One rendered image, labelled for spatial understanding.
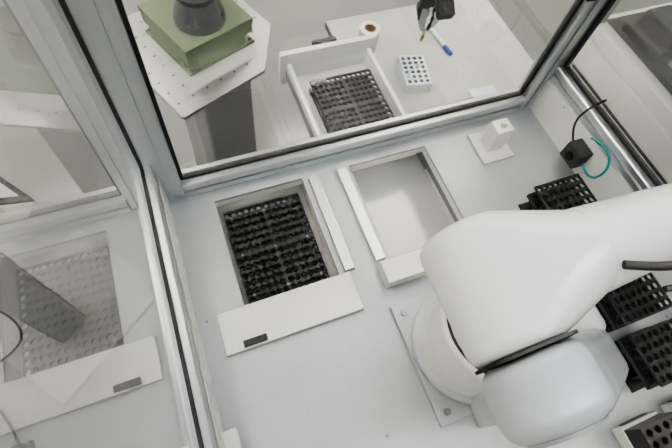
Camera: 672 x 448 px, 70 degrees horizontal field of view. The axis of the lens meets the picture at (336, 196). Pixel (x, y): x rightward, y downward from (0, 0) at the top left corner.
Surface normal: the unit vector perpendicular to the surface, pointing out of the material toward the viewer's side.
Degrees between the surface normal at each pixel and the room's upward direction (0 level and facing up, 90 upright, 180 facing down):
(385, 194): 0
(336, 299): 0
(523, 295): 10
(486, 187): 0
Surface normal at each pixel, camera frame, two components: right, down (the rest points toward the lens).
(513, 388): -0.65, -0.11
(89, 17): 0.35, 0.83
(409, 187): 0.10, -0.49
